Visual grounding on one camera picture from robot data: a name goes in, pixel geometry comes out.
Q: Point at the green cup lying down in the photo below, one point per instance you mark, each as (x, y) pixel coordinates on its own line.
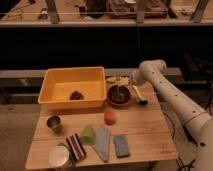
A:
(87, 136)

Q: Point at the orange fruit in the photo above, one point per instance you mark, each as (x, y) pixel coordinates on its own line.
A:
(109, 118)

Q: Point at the grey blue towel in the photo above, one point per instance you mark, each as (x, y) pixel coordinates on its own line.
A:
(102, 143)

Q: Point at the white handled brush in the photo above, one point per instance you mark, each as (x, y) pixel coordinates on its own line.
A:
(140, 99)

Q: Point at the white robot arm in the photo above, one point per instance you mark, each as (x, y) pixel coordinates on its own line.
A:
(193, 117)

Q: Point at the brown item in tub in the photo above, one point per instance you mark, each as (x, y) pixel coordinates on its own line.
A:
(76, 95)

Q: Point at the small metal cup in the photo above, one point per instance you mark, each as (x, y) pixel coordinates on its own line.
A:
(54, 123)

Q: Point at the yellow plastic tub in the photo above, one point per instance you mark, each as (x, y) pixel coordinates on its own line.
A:
(59, 83)

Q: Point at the yellow banana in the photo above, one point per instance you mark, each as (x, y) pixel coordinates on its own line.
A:
(118, 80)

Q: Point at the blue sponge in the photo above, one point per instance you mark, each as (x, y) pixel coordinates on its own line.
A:
(121, 146)

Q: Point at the striped cloth block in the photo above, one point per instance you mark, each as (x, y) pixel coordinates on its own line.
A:
(76, 149)

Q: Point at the dark red bowl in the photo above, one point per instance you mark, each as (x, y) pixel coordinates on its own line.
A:
(118, 95)

